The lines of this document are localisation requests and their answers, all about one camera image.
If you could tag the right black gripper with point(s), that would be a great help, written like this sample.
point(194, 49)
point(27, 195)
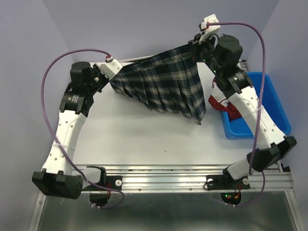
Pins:
point(198, 47)

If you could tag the blue plastic bin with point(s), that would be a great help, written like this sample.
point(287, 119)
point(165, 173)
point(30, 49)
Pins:
point(239, 130)

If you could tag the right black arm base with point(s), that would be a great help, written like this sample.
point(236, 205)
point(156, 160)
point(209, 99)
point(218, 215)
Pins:
point(226, 183)

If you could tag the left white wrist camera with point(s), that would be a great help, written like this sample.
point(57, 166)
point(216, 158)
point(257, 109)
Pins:
point(110, 69)

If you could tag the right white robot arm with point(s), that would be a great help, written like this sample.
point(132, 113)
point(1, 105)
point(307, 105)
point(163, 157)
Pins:
point(221, 55)

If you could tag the red polka dot skirt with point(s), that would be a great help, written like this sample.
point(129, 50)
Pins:
point(220, 103)

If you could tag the navy plaid pleated skirt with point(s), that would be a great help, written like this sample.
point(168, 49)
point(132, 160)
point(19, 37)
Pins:
point(166, 82)

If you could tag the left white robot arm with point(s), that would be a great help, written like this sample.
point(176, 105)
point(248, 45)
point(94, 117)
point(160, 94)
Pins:
point(59, 177)

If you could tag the aluminium rail frame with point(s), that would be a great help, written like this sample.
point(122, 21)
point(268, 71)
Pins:
point(176, 198)

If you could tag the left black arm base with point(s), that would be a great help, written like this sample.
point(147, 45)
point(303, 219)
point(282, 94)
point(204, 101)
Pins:
point(102, 199)

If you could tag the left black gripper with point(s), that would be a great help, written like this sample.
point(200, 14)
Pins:
point(96, 69)

